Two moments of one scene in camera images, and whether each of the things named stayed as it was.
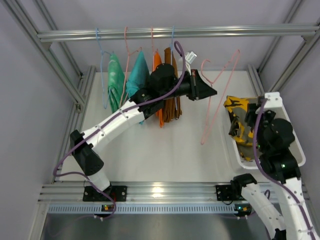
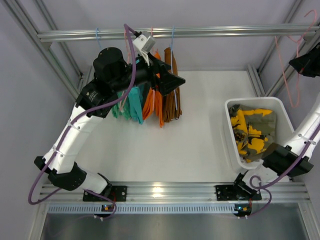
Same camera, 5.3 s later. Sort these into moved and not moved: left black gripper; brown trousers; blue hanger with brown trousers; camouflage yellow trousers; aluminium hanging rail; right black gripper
Moved: right black gripper; camouflage yellow trousers; left black gripper
Not moved: brown trousers; aluminium hanging rail; blue hanger with brown trousers
